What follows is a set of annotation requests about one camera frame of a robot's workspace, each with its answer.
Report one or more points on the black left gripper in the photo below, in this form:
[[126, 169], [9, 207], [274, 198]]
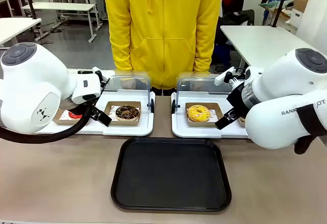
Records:
[[80, 108]]

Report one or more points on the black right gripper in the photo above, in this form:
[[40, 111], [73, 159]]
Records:
[[237, 97]]

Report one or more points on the red glazed donut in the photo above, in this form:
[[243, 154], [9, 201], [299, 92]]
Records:
[[74, 115]]

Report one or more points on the brown cardboard donut box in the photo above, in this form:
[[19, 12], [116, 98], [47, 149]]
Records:
[[122, 123], [64, 121], [204, 124], [242, 123]]

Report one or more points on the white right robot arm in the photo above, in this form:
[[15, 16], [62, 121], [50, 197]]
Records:
[[286, 99]]

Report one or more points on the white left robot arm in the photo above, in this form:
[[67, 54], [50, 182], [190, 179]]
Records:
[[28, 86]]

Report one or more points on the person's left forearm yellow sleeve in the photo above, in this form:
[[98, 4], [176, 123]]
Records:
[[203, 53]]

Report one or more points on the person's right forearm yellow sleeve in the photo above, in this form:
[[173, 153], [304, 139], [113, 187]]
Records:
[[121, 50]]

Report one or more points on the chocolate nut donut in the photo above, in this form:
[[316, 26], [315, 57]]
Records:
[[127, 113]]

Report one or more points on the yellow glazed donut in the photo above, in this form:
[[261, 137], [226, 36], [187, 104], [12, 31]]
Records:
[[198, 113]]

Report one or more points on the black serving tray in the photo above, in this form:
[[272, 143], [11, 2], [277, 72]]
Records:
[[171, 174]]

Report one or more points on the person's right hand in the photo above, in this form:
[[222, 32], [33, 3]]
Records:
[[127, 84]]

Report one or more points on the white printed liner paper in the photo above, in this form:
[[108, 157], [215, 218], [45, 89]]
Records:
[[110, 110], [64, 116], [214, 115]]

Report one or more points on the white display case base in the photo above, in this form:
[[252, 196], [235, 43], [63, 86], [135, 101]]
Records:
[[127, 130], [199, 132]]

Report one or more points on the clear display case lid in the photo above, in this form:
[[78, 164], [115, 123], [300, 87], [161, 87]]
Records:
[[127, 83], [199, 85]]

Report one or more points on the large white table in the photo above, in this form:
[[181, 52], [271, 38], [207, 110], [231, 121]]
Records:
[[263, 45]]

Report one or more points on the black office chair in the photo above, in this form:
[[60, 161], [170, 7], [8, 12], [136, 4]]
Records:
[[237, 17]]

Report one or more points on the person in yellow hoodie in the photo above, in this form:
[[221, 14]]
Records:
[[163, 30]]

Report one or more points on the white table with metal legs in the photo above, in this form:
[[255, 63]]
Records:
[[58, 6]]

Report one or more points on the white storage box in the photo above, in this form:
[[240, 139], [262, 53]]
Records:
[[297, 20]]

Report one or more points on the white table with black pole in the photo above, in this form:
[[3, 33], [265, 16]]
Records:
[[12, 28]]

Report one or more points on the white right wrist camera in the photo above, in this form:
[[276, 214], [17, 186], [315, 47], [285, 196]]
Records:
[[222, 77]]

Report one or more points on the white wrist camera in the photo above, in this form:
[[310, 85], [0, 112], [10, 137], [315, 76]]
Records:
[[97, 71], [222, 77]]

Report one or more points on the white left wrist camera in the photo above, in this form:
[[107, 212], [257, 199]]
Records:
[[97, 71]]

